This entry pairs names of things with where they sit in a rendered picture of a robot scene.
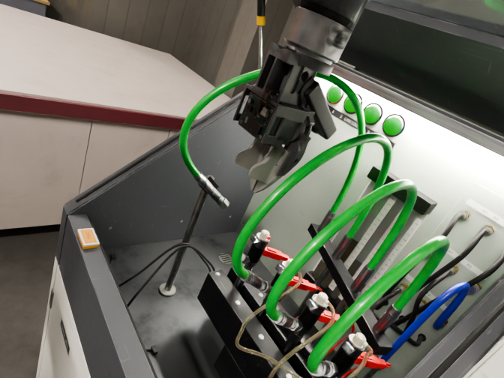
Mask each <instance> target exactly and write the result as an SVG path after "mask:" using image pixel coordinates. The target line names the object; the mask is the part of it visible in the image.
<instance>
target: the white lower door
mask: <svg viewBox="0 0 504 378"><path fill-rule="evenodd" d="M49 307H50V312H49V321H48V326H47V330H46V339H45V344H44V348H43V357H42V362H41V366H40V375H39V378H91V377H90V374H89V369H88V366H87V364H86V359H85V356H84V353H83V348H82V345H81V343H80V338H79V335H78V332H77V327H76V325H75V322H74V317H73V314H72V311H71V306H70V304H69V301H68V296H67V293H66V290H65V285H64V283H63V280H62V275H61V272H60V269H59V265H58V267H57V272H56V276H55V285H54V289H53V288H52V290H51V295H50V300H49Z"/></svg>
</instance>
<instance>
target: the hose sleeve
mask: <svg viewBox="0 0 504 378"><path fill-rule="evenodd" d="M194 179H195V180H196V181H197V183H199V185H200V186H202V188H203V189H204V190H205V191H206V192H207V193H208V194H209V195H210V196H211V198H212V199H213V200H214V201H215V202H216V203H217V204H221V203H222V202H223V201H224V197H223V196H222V195H221V194H220V193H219V191H218V190H217V189H216V188H215V187H214V186H213V185H212V183H211V182H210V181H209V180H208V179H207V178H206V177H205V176H204V175H203V174H202V173H201V172H200V174H199V175H198V176H197V177H196V178H195V177H194Z"/></svg>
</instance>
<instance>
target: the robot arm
mask: <svg viewBox="0 0 504 378"><path fill-rule="evenodd" d="M367 2H368V0H299V2H298V5H297V7H296V9H295V12H294V14H293V16H292V19H291V22H290V24H289V27H288V29H287V31H286V34H285V36H284V40H285V41H287V43H286V44H283V46H281V45H278V44H276V43H273V42H271V46H270V48H269V50H268V54H267V56H266V58H265V61H264V63H263V66H262V69H261V71H260V73H259V76H258V79H257V81H256V84H255V86H254V85H249V84H247V83H246V86H245V88H244V91H243V94H242V96H241V99H240V101H239V104H238V107H237V109H236V111H235V115H234V117H233V120H235V121H239V122H238V124H239V125H240V126H241V127H243V128H244V129H245V130H246V131H247V132H248V133H249V134H251V135H252V136H253V137H255V139H254V141H253V144H252V146H251V147H250V148H247V149H245V150H243V151H240V152H239V153H238V154H237V155H236V157H235V163H236V164H237V165H238V166H240V167H243V168H245V169H247V170H250V171H249V173H248V175H249V177H250V189H251V190H252V191H253V192H254V193H258V192H260V191H263V190H265V189H266V188H268V187H270V186H271V185H273V184H274V183H275V182H276V181H278V180H279V179H280V178H281V177H282V176H285V175H286V174H287V173H288V172H289V171H290V170H291V169H292V168H293V167H295V166H296V165H297V164H298V163H299V161H300V160H301V159H302V157H303V155H304V153H305V150H306V148H307V145H308V143H309V142H310V140H311V138H310V137H309V135H310V133H311V131H312V132H313V133H315V134H319V135H320V136H321V137H323V138H324V139H326V140H328V139H329V138H330V137H331V136H332V135H333V134H334V133H335V132H336V130H337V128H336V126H335V122H334V120H333V118H332V114H331V113H330V110H329V107H328V104H327V103H326V99H325V97H324V94H323V91H322V89H321V87H320V84H319V83H318V82H317V81H315V80H314V78H315V76H316V75H317V72H319V73H321V74H324V75H326V76H330V74H331V72H332V70H333V68H334V66H332V65H331V64H332V62H333V63H337V62H338V60H339V58H340V57H341V54H342V52H343V51H344V48H345V46H346V45H347V42H348V40H349V39H350V36H351V34H352V32H353V30H354V28H355V27H356V24H357V22H358V21H359V18H360V16H361V15H362V11H363V10H364V8H365V5H366V4H367ZM245 95H247V96H249V97H248V99H247V102H246V104H245V106H244V110H243V112H242V113H240V112H239V111H240V109H241V107H242V103H243V101H244V99H245ZM282 145H285V146H284V147H283V146H282Z"/></svg>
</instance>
